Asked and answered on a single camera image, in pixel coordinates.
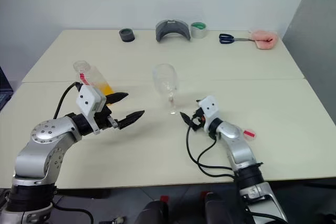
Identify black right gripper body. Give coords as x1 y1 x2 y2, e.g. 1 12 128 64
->
190 108 206 132

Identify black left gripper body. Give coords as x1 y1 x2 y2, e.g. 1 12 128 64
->
93 104 119 131

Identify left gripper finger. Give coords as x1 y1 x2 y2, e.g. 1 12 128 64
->
117 110 146 130
106 92 130 106

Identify bottle with orange liquid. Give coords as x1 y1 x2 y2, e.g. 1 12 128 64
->
72 60 116 97

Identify clear wine glass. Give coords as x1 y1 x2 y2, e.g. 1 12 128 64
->
152 63 182 116

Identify white bottle cap red tape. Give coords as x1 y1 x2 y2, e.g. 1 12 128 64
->
243 129 257 140

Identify black round tape roll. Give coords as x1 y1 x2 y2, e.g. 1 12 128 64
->
118 28 136 43

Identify silver tape roll green core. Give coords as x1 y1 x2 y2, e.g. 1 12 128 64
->
190 22 208 39

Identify grey curved headband pad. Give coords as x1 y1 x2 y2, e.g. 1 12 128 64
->
155 19 191 42

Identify pink fluffy cloth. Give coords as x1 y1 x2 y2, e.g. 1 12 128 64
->
249 29 279 51

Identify dark rounded shape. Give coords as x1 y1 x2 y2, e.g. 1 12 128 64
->
135 199 169 224

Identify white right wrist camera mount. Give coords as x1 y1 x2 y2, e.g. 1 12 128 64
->
196 95 223 133

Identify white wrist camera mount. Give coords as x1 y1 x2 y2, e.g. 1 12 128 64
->
76 84 108 135
196 95 223 133

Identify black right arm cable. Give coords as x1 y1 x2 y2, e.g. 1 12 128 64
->
186 112 237 179

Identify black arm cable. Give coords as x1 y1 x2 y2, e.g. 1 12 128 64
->
51 82 95 224
186 112 237 179

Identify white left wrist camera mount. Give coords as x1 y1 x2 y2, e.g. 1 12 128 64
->
76 84 108 135

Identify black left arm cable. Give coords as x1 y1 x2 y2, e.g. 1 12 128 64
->
51 82 95 224

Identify black handled scissors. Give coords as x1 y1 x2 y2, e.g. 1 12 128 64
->
218 33 257 45

